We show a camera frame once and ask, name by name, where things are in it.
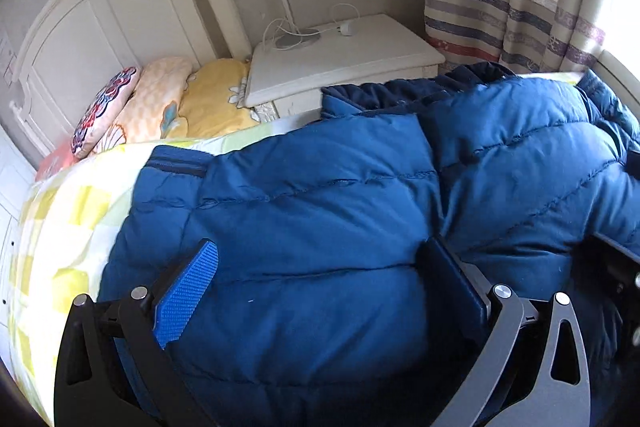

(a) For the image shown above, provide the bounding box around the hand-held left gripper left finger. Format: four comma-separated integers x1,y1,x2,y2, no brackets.
52,238,221,427

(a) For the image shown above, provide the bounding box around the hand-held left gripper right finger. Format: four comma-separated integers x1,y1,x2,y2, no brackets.
422,237,592,427

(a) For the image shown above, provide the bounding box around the blue puffer jacket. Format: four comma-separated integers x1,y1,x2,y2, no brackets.
97,61,640,427

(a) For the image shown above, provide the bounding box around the yellow checked bed sheet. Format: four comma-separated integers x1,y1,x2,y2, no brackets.
7,72,588,425

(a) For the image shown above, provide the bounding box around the pink cloth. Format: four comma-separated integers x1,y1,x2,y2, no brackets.
35,142,81,182

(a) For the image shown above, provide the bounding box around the yellow floral pillow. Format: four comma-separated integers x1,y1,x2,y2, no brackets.
165,59,261,140

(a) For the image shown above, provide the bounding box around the white cabinet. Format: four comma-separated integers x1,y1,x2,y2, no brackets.
0,127,32,333

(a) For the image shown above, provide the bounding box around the floral print pillow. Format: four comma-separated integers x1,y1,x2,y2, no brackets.
71,67,142,158

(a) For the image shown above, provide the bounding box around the peach patterned pillow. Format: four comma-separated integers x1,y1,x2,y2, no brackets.
92,56,193,152

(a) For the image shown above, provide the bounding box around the cream bedside ledge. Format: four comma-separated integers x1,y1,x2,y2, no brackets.
595,49,640,82

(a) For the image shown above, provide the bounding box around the window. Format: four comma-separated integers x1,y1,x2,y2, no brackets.
607,0,640,58

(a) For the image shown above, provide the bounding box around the white nightstand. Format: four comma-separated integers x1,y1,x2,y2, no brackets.
243,13,446,120

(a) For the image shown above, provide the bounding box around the white wooden headboard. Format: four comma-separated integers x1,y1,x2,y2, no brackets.
10,0,253,158

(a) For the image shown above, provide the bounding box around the white charger cable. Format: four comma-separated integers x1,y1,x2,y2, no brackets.
261,3,358,50

